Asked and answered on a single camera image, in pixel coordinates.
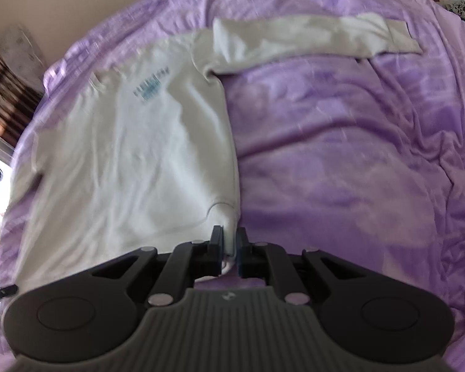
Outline white printed sweatshirt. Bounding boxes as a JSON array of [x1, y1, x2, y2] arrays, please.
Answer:
[[11, 13, 421, 293]]

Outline purple bed sheet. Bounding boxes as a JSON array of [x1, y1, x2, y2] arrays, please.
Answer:
[[12, 0, 465, 371]]

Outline brown striped curtain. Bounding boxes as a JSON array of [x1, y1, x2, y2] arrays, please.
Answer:
[[0, 57, 42, 148]]

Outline floral patterned pillow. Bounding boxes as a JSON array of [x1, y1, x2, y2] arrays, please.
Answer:
[[0, 24, 46, 90]]

